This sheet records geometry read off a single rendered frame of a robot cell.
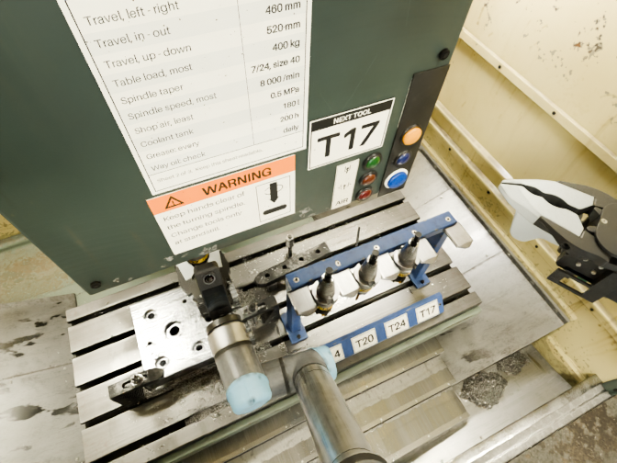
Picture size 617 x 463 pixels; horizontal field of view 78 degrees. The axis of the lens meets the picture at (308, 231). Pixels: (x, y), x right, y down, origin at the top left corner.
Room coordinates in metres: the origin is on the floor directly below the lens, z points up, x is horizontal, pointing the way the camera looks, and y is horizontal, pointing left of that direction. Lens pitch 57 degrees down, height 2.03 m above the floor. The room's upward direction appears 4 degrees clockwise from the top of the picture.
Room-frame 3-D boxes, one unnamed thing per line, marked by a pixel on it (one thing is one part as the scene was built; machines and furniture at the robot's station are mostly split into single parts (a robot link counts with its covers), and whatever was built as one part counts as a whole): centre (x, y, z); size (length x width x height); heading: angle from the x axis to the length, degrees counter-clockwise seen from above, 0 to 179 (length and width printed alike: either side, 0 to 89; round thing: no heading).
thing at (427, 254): (0.49, -0.29, 1.21); 0.07 x 0.05 x 0.01; 28
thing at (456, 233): (0.55, -0.39, 1.21); 0.07 x 0.05 x 0.01; 28
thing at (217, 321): (0.29, 0.18, 1.29); 0.12 x 0.08 x 0.09; 29
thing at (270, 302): (0.40, 0.14, 0.97); 0.13 x 0.03 x 0.15; 118
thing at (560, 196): (0.28, -0.26, 1.69); 0.09 x 0.03 x 0.06; 58
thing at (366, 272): (0.42, -0.15, 1.26); 0.04 x 0.04 x 0.07
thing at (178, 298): (0.35, 0.31, 0.96); 0.29 x 0.23 x 0.05; 118
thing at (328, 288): (0.37, -0.05, 1.26); 0.04 x 0.04 x 0.07
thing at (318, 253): (0.57, 0.04, 0.93); 0.26 x 0.05 x 0.06; 123
